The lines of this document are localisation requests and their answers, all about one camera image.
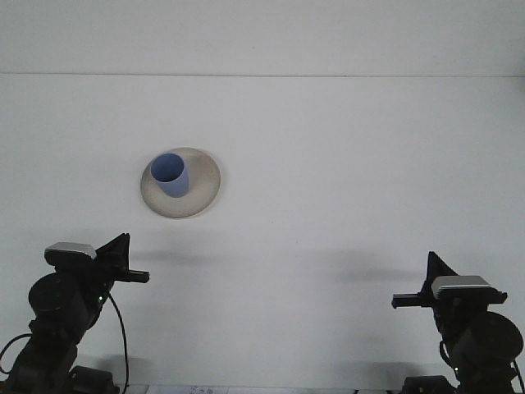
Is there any pale blue cup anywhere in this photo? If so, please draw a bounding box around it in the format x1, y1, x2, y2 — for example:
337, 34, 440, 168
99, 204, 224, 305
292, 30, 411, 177
149, 152, 190, 199

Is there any pale round plate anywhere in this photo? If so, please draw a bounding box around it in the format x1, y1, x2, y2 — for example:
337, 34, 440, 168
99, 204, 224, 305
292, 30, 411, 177
140, 146, 223, 220

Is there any white printed paper sheet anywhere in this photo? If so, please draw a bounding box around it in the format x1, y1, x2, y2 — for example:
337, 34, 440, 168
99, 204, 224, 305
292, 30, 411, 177
145, 384, 247, 394

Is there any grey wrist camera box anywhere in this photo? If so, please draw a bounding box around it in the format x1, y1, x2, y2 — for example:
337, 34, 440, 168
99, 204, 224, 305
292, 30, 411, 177
43, 241, 98, 266
431, 275, 493, 299

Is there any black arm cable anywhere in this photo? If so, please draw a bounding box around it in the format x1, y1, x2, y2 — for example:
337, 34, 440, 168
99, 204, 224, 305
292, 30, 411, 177
0, 294, 130, 392
438, 338, 525, 393

